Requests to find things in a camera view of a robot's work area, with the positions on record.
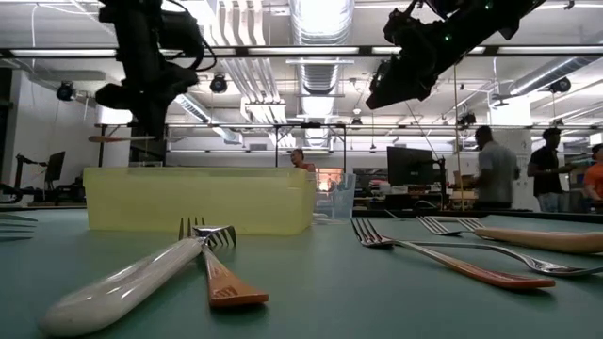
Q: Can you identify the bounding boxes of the black equipment stand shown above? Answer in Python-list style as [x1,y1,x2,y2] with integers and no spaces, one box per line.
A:
[0,152,86,205]

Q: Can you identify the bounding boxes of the orange handled fork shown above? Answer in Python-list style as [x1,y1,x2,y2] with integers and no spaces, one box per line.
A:
[191,224,271,310]
[393,239,603,278]
[350,217,558,291]

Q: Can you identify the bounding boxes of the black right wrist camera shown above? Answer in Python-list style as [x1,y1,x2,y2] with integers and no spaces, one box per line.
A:
[383,4,428,48]

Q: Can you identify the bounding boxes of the wooden desk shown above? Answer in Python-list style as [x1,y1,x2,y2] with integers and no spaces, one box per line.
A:
[448,186,477,211]

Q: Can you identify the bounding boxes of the thick white handled fork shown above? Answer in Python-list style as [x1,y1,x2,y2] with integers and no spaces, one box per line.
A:
[40,217,208,338]

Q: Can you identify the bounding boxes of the fork tines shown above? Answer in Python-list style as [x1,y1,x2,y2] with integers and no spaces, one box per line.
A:
[0,222,38,242]

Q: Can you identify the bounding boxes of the black metal frame stand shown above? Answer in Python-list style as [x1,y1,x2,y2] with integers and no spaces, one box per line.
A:
[95,121,349,170]

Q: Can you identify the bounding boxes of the slanted silver duct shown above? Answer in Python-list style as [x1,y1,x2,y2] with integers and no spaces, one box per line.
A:
[507,56,603,97]

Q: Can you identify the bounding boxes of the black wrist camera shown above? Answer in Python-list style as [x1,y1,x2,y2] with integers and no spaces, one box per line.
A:
[383,4,428,48]
[159,9,208,58]

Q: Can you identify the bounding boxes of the green table mat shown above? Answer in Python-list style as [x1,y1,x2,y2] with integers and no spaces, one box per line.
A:
[0,206,603,339]

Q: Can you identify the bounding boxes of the thin white handled fork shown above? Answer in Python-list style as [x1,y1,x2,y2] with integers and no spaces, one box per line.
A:
[0,213,39,224]

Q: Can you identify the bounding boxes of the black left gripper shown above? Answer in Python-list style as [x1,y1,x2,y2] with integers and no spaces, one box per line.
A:
[94,60,201,138]

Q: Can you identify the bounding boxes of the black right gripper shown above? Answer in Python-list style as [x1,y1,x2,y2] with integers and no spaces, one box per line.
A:
[366,26,468,111]

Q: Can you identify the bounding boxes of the white ceiling pipes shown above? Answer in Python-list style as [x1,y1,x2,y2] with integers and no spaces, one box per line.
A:
[206,0,289,125]

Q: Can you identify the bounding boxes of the clear plastic bin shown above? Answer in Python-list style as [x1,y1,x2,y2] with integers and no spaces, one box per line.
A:
[312,171,358,225]

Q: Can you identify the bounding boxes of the white rectangular duct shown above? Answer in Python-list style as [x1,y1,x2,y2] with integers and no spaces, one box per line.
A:
[171,91,244,145]

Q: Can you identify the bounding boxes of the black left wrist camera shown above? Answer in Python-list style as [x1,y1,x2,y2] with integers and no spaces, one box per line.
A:
[159,9,208,58]

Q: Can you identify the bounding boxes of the small black monitor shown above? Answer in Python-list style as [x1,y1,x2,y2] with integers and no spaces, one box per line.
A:
[44,150,67,183]

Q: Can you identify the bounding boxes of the large silver ventilation duct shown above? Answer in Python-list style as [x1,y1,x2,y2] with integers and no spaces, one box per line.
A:
[287,0,356,149]

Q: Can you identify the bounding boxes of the black computer monitor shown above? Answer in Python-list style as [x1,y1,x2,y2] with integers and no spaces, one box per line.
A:
[386,145,435,186]

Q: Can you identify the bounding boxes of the white ceiling unit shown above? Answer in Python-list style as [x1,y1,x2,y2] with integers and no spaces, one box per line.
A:
[95,106,135,126]

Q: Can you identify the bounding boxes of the yellow plastic bin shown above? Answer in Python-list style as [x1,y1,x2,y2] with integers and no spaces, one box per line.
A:
[83,165,318,237]

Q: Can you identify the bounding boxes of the overhead beam with light strips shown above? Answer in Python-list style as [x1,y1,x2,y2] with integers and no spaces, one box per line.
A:
[0,44,603,59]

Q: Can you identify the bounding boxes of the dark cabinet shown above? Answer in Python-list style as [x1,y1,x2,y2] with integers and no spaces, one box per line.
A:
[128,136,169,164]

